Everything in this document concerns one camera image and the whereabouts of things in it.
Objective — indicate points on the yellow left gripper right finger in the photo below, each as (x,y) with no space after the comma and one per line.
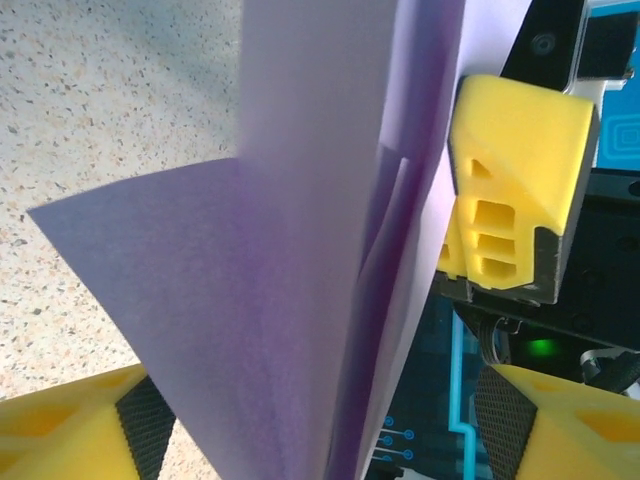
(575,430)

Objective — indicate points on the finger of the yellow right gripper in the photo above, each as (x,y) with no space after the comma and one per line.
(451,262)
(520,165)

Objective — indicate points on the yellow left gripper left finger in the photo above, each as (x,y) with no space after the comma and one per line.
(60,430)

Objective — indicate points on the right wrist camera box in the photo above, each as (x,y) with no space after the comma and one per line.
(542,42)

